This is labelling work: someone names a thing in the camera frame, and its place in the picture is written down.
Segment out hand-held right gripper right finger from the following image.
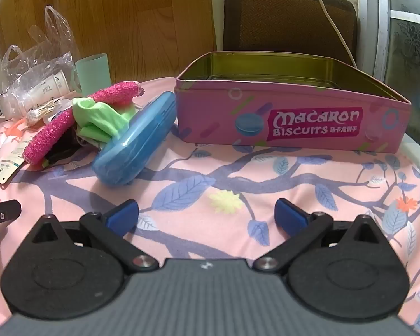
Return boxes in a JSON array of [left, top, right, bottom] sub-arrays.
[[253, 199, 387, 274]]

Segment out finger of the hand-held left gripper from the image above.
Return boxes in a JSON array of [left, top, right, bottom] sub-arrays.
[[0, 199, 22, 240]]

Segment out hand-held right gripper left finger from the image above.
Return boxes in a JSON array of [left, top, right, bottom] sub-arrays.
[[31, 199, 158, 274]]

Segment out white teal card packet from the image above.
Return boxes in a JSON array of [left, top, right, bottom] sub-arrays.
[[0, 126, 34, 184]]

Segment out blue glasses case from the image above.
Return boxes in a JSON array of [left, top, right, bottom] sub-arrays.
[[92, 91, 177, 187]]

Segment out black cloth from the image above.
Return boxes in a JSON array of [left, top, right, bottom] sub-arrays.
[[44, 128, 79, 167]]

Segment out light green cloth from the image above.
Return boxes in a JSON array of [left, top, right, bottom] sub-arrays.
[[72, 97, 137, 144]]

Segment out cotton swab pack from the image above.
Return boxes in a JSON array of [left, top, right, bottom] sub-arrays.
[[26, 100, 74, 125]]

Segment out pink fuzzy socks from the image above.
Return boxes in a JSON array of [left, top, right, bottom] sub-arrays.
[[23, 80, 142, 165]]

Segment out pink biscuit tin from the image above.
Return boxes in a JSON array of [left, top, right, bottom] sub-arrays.
[[174, 51, 412, 154]]

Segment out pink floral bedsheet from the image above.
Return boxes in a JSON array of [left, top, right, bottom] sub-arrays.
[[0, 77, 420, 335]]

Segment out white paper cup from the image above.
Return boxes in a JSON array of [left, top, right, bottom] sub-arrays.
[[19, 68, 74, 113]]

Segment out mint green cup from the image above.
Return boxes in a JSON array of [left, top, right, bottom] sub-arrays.
[[72, 53, 111, 95]]

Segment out clear plastic bag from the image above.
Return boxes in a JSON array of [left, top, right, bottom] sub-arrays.
[[1, 5, 78, 120]]

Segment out brown chair back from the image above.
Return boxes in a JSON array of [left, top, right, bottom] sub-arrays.
[[222, 0, 359, 67]]

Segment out frosted glass sliding door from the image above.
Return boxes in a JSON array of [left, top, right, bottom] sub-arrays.
[[357, 0, 420, 134]]

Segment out wood-pattern wall panel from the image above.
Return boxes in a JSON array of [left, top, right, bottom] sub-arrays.
[[0, 0, 218, 78]]

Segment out white power cable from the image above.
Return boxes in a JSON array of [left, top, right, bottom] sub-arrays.
[[301, 0, 358, 69]]

